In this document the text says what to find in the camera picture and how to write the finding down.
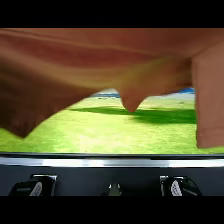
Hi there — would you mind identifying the brown T-shirt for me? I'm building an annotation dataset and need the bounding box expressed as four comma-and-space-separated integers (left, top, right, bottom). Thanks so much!
0, 28, 224, 150

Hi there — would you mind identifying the silver frame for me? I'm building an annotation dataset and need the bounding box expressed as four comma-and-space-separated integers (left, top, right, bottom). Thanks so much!
0, 156, 224, 197

